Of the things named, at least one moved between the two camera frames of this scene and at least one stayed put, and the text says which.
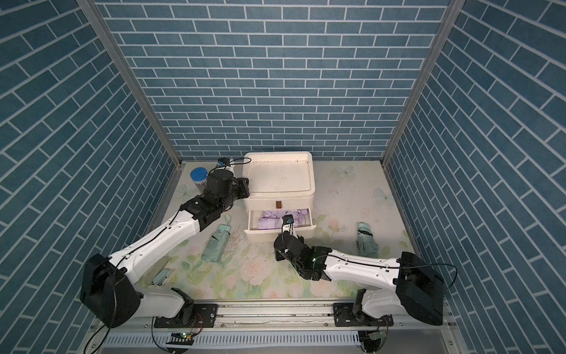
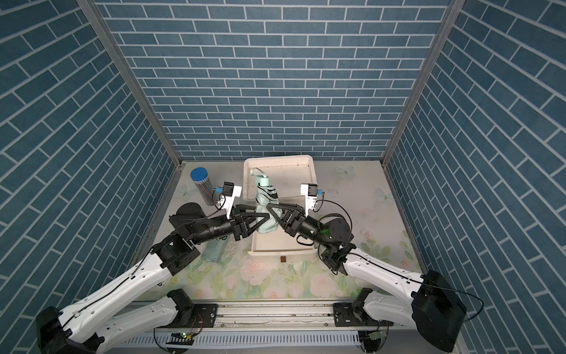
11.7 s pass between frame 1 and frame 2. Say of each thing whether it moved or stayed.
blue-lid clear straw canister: stayed
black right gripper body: moved
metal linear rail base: stayed
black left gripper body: moved
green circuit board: stayed
